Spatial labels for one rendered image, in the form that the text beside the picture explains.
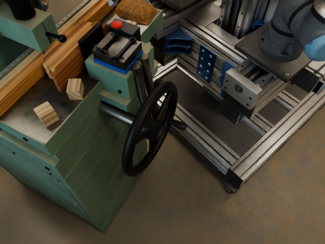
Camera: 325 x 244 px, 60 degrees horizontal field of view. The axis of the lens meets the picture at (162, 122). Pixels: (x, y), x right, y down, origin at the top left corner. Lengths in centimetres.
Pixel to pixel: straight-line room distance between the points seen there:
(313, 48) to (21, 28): 73
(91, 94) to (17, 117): 19
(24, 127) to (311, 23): 77
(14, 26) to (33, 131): 26
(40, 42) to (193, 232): 114
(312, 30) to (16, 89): 78
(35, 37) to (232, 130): 111
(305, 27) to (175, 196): 106
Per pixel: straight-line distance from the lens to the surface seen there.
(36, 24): 75
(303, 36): 88
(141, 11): 99
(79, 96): 77
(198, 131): 150
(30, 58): 86
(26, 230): 167
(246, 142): 154
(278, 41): 101
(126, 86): 75
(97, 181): 110
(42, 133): 75
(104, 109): 85
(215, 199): 160
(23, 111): 81
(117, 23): 78
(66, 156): 83
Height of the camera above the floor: 149
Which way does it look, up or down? 56 degrees down
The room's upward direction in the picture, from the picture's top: straight up
